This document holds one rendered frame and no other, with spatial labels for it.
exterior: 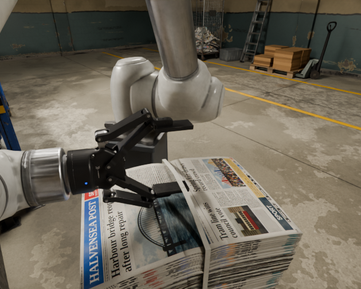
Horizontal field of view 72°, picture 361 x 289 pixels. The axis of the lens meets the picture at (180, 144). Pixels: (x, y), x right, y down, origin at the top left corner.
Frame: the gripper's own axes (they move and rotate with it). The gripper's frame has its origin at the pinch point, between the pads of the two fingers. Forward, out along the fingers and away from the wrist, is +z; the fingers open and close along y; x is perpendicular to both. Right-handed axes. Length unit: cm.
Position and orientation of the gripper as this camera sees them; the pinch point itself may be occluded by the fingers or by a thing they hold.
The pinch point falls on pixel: (183, 156)
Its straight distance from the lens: 48.4
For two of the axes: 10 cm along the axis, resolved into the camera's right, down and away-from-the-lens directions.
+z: 9.4, -1.2, 3.1
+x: 3.3, 4.5, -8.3
